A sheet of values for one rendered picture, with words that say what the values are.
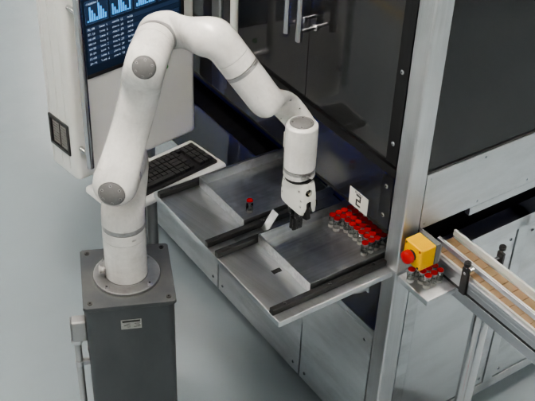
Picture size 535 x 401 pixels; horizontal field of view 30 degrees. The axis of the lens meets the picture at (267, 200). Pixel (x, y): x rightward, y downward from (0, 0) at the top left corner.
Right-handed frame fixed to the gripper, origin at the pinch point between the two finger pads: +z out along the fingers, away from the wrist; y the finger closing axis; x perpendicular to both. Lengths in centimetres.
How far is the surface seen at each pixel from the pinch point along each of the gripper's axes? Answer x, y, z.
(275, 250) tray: -1.9, 11.5, 18.9
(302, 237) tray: -14.5, 15.3, 22.2
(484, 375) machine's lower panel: -79, -12, 93
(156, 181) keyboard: 5, 69, 27
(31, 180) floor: 1, 203, 110
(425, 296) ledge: -28.9, -24.0, 22.5
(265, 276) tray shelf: 4.6, 6.7, 22.4
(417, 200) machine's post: -32.0, -12.4, -2.4
